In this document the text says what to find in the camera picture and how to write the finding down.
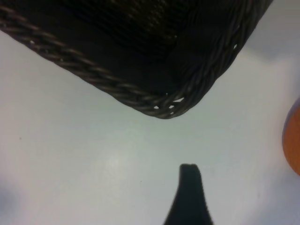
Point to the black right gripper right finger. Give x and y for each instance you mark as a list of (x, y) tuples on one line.
[(198, 206)]

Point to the orange fruit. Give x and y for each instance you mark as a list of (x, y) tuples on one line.
[(293, 140)]

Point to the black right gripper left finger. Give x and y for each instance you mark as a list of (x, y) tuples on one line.
[(181, 206)]

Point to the dark brown wicker basket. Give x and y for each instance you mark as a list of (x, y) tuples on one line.
[(117, 35)]

